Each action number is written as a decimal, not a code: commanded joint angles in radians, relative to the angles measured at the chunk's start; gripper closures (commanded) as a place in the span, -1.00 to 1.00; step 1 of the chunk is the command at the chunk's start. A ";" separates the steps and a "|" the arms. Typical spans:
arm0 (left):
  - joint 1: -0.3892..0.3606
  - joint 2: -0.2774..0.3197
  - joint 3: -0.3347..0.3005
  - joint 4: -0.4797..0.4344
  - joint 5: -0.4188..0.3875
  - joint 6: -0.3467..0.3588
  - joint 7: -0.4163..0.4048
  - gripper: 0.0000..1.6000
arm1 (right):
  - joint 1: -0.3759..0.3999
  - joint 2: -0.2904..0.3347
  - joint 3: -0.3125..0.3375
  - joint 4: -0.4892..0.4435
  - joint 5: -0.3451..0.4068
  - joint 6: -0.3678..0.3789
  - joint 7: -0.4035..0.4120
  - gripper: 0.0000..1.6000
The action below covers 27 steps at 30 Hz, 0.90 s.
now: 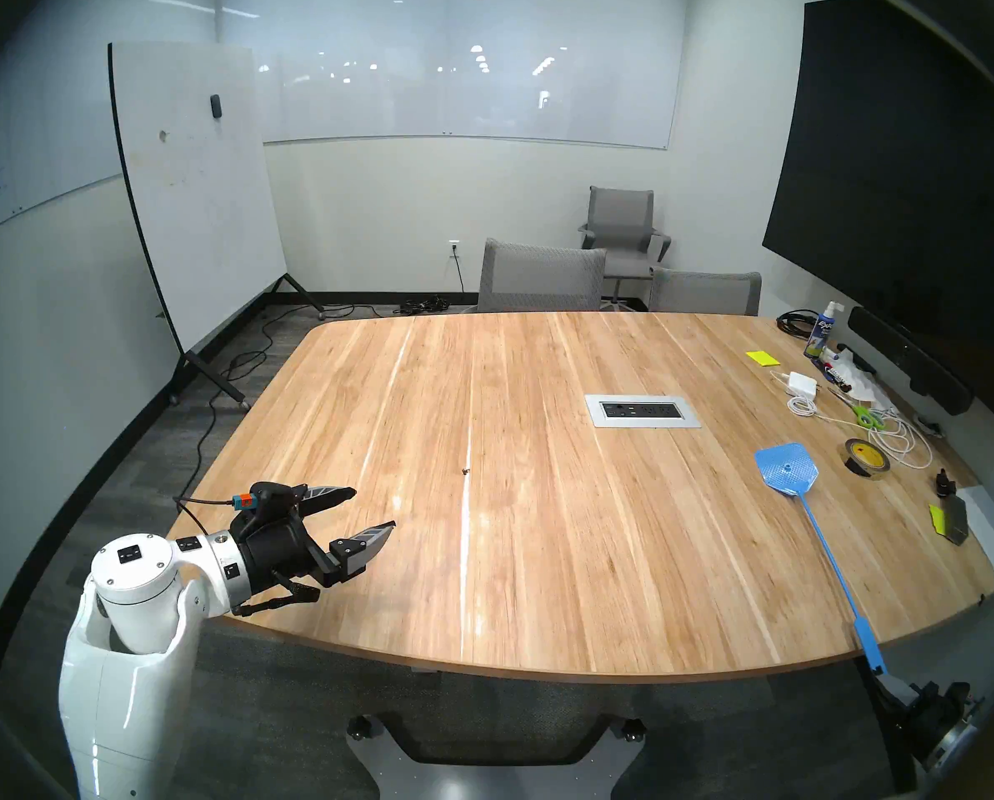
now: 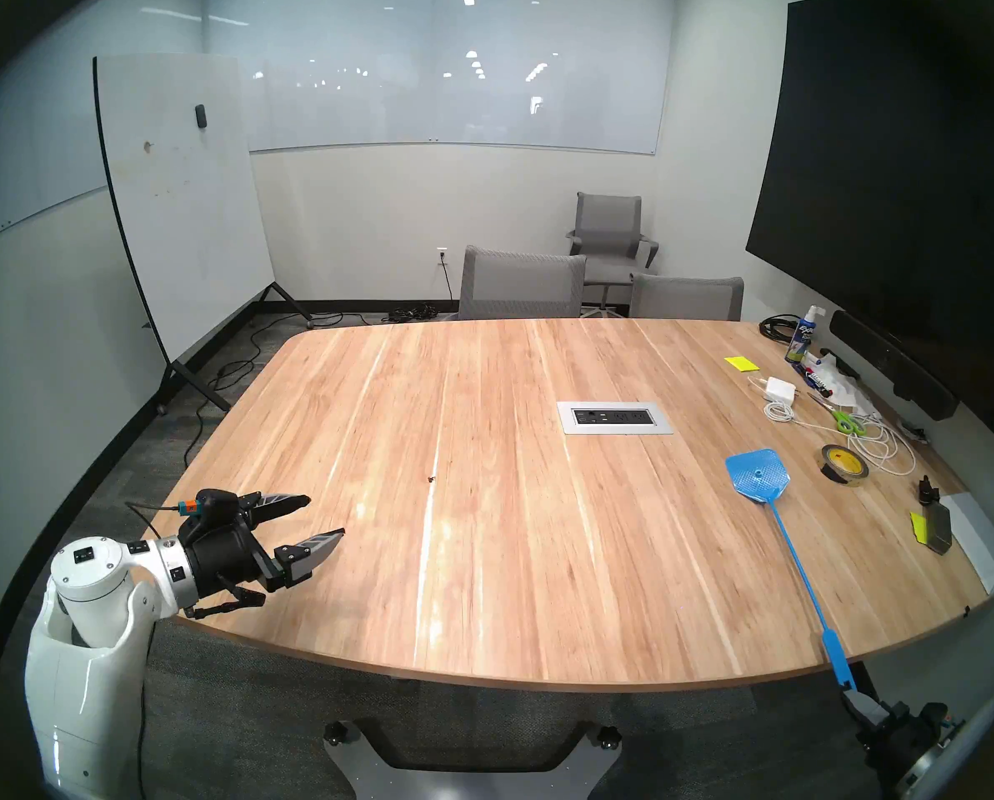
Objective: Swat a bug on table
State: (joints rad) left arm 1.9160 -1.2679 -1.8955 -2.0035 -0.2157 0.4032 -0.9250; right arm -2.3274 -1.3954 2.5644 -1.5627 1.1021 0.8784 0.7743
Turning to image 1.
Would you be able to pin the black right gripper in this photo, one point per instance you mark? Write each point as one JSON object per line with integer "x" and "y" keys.
{"x": 930, "y": 719}

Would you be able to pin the rolling whiteboard on black stand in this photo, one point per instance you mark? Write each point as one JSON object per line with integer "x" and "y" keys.
{"x": 197, "y": 207}

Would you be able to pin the grey office armchair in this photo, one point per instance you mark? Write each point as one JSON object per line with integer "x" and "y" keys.
{"x": 622, "y": 215}

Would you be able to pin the silver table outlet box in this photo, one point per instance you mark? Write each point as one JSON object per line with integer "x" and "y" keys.
{"x": 597, "y": 402}

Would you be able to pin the black dry erase marker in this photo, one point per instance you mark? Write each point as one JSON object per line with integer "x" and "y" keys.
{"x": 837, "y": 376}

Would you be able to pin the narrow grey mesh chair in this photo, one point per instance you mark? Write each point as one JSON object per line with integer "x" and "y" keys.
{"x": 705, "y": 294}

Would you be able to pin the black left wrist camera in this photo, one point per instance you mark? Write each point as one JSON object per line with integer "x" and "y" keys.
{"x": 272, "y": 497}

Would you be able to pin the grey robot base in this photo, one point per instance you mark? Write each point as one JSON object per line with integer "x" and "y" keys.
{"x": 497, "y": 782}

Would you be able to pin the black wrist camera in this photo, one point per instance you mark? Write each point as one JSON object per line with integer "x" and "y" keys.
{"x": 959, "y": 694}
{"x": 272, "y": 497}

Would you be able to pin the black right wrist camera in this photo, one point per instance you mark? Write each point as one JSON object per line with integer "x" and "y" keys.
{"x": 959, "y": 694}

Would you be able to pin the wide grey mesh chair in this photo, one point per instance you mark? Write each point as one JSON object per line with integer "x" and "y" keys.
{"x": 538, "y": 277}

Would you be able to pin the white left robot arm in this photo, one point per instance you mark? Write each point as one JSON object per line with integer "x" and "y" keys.
{"x": 130, "y": 573}

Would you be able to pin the large black wall screen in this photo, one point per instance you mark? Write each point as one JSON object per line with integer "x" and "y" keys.
{"x": 897, "y": 182}

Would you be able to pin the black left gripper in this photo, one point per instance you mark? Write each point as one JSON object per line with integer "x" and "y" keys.
{"x": 276, "y": 548}

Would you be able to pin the black yellow tape roll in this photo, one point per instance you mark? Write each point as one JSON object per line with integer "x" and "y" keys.
{"x": 880, "y": 467}

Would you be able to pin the black base knob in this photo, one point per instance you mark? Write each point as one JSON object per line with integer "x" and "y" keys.
{"x": 633, "y": 730}
{"x": 360, "y": 728}

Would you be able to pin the yellow sticky flag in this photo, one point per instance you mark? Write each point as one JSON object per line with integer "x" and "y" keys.
{"x": 937, "y": 517}

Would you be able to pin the glass wall board with writing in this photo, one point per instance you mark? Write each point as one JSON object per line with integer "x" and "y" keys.
{"x": 13, "y": 173}

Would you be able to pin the whiteboard cleaner spray bottle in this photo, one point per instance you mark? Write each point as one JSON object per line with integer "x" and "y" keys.
{"x": 822, "y": 336}

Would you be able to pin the crumpled white cloth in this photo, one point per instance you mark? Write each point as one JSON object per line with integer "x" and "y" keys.
{"x": 868, "y": 386}

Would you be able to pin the blue plastic fly swatter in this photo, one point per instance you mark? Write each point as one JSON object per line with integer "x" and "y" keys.
{"x": 788, "y": 469}

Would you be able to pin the black video sound bar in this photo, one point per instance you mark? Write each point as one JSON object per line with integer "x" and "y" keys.
{"x": 905, "y": 357}

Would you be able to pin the large glass wall board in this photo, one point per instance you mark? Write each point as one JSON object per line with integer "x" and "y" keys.
{"x": 463, "y": 98}

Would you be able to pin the yellow sticky note pad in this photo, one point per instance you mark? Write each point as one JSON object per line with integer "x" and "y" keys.
{"x": 763, "y": 357}

